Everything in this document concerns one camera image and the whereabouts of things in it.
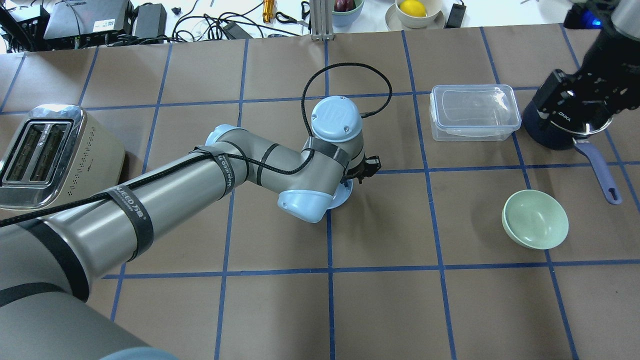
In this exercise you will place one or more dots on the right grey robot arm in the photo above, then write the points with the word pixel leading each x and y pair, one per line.
pixel 617 45

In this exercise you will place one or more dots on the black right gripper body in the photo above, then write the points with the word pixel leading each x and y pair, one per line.
pixel 596 60

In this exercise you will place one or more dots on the blue bowl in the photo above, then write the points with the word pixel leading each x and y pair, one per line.
pixel 342 193

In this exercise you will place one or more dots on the green bowl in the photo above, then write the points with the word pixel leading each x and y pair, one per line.
pixel 535 220

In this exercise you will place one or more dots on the black power adapter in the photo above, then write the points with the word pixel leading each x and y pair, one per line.
pixel 150 21

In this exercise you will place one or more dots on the bowl with fruit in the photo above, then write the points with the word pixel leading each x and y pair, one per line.
pixel 346 12

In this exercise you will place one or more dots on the bowl with lemon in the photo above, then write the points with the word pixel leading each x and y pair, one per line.
pixel 415 14

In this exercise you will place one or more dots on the cream silver toaster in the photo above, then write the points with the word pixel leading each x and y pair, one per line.
pixel 59 154

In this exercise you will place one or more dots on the dark blue saucepan with lid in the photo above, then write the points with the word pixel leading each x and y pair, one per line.
pixel 553 138

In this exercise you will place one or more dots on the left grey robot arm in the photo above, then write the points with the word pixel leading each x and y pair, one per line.
pixel 50 258

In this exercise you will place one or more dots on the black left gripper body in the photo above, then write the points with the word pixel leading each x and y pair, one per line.
pixel 369 165

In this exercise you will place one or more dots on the gold cylinder tool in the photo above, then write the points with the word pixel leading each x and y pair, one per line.
pixel 268 12

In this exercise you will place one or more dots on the black computer box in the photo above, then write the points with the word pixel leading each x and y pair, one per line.
pixel 89 19

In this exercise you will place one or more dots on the aluminium frame post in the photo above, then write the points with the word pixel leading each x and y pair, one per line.
pixel 321 20

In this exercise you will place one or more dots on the clear plastic food container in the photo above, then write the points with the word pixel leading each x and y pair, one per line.
pixel 473 112

